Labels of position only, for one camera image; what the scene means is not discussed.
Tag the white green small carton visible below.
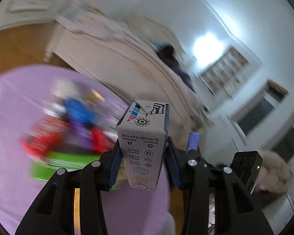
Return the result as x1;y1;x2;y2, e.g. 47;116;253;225
116;100;169;191

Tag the red milk carton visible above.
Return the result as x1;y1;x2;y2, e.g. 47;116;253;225
91;127;115;153
19;116;69;160

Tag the beige clothes pile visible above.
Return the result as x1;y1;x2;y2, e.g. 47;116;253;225
255;150;294;194

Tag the green snack bag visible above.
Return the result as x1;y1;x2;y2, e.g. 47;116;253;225
29;151;100;181

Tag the white framed window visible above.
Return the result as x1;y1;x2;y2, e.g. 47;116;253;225
230;80;288;137

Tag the floral window blind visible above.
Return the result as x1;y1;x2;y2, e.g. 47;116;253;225
199;46;249;96

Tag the purple bottle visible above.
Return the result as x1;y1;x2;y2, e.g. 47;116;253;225
65;121;94;151

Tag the person lying on bed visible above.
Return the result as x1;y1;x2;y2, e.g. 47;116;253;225
157;45;195;92

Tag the blue plastic package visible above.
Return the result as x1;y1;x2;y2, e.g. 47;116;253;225
64;98;100;127

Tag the white crumpled plastic bag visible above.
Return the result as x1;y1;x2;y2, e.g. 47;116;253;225
50;78;80;102

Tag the floral bed quilt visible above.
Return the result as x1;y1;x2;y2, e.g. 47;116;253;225
56;3;156;50

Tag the white carved bed frame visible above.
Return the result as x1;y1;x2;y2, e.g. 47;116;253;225
44;23;211;141

